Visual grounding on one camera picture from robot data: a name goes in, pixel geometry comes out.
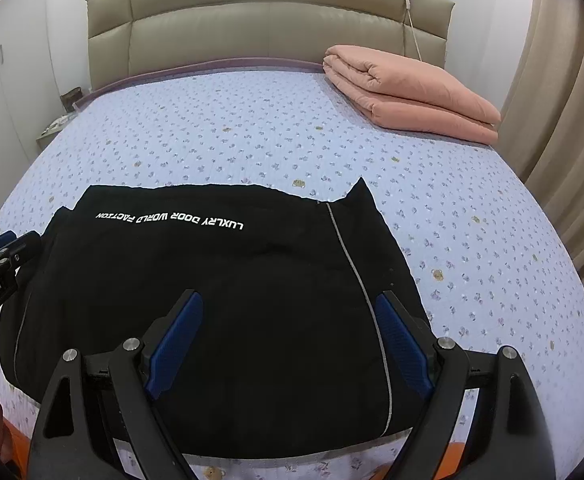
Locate beige curtain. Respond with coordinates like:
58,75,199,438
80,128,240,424
501,0,584,313

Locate grey nightstand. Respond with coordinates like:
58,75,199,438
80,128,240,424
34,114,80,157

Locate white hanging cable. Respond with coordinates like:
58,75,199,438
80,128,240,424
401,0,423,64

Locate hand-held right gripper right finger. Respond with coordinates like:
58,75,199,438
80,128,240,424
374,290,558,480

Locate purple under sheet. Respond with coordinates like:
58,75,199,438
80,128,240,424
74,56,325,111

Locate beige padded headboard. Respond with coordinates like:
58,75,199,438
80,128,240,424
86,0,454,93

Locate magazines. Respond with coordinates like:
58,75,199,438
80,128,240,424
39,116,73,137

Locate black hooded jacket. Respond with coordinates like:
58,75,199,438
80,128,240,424
0,177,435,461

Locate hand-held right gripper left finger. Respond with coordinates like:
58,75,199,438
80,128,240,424
26,289,205,480

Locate bed with floral sheet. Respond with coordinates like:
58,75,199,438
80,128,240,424
0,67,584,480

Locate white wardrobe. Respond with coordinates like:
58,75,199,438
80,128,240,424
0,0,93,233

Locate small dark box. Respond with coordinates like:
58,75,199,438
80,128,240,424
60,87,85,112

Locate folded pink quilt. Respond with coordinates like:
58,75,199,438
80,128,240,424
322,44,503,145

